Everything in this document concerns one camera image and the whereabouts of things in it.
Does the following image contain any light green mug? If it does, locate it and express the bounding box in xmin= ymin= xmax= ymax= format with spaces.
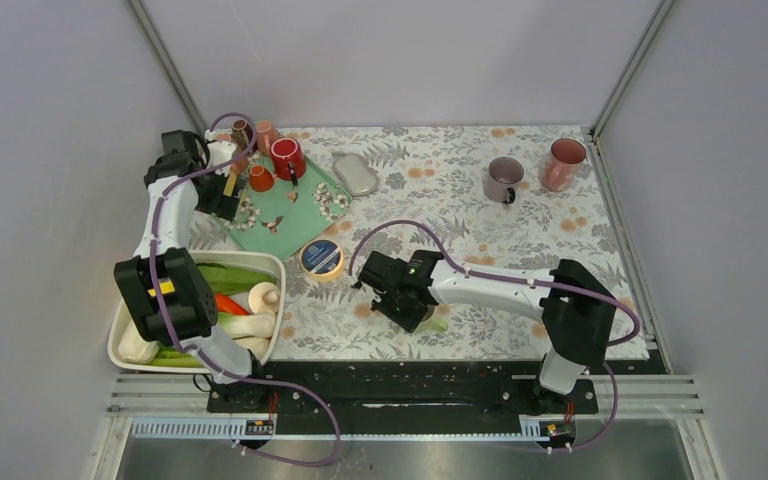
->
xmin=415 ymin=315 xmax=449 ymax=333

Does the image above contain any red mug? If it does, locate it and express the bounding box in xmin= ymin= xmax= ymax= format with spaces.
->
xmin=269 ymin=137 xmax=306 ymax=184

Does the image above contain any lilac mug black handle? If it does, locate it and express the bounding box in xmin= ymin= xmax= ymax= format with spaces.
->
xmin=483 ymin=157 xmax=524 ymax=205

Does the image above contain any pink face mug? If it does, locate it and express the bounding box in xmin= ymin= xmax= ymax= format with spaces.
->
xmin=540 ymin=138 xmax=587 ymax=192

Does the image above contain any yellow mug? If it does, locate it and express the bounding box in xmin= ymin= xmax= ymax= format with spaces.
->
xmin=222 ymin=172 xmax=238 ymax=197

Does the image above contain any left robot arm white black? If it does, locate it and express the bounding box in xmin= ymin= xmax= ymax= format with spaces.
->
xmin=114 ymin=130 xmax=271 ymax=411

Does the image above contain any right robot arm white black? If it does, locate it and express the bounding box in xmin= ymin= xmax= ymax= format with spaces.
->
xmin=354 ymin=250 xmax=617 ymax=412

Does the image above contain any brown cup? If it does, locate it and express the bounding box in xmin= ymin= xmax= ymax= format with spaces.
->
xmin=231 ymin=119 xmax=253 ymax=176

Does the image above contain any round blue lid tin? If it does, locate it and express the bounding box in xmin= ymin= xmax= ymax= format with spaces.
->
xmin=299 ymin=239 xmax=345 ymax=282

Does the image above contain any green floral tray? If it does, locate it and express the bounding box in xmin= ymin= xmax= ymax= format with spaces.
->
xmin=218 ymin=156 xmax=353 ymax=260

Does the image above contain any grey oval dish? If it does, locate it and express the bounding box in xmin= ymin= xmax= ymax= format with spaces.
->
xmin=332 ymin=153 xmax=379 ymax=197

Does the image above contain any toy green leafy vegetable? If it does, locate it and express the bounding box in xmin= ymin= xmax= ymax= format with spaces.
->
xmin=197 ymin=263 xmax=275 ymax=296

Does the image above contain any toy mushroom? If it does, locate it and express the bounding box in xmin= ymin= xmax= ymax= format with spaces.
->
xmin=247 ymin=282 xmax=282 ymax=314

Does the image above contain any toy leek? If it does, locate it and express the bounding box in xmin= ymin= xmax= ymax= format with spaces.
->
xmin=218 ymin=311 xmax=276 ymax=339

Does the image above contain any white vegetable tub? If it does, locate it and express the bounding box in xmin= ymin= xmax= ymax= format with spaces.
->
xmin=107 ymin=250 xmax=286 ymax=375

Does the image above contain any toy white radish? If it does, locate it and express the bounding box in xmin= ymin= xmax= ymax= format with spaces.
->
xmin=234 ymin=337 xmax=271 ymax=360

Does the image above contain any toy carrot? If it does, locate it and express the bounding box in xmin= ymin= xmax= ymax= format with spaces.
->
xmin=214 ymin=293 xmax=250 ymax=316

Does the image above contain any toy yellow napa cabbage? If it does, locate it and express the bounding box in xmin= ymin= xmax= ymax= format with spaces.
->
xmin=117 ymin=321 xmax=160 ymax=364

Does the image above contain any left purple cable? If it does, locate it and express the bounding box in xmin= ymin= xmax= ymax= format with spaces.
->
xmin=148 ymin=111 xmax=344 ymax=468

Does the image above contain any purple cable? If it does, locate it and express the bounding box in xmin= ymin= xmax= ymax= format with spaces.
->
xmin=347 ymin=219 xmax=642 ymax=455
xmin=148 ymin=111 xmax=344 ymax=468

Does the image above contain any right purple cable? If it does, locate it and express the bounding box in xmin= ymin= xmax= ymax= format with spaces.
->
xmin=347 ymin=219 xmax=642 ymax=455

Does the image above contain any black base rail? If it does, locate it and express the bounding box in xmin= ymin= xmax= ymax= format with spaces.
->
xmin=206 ymin=358 xmax=600 ymax=437

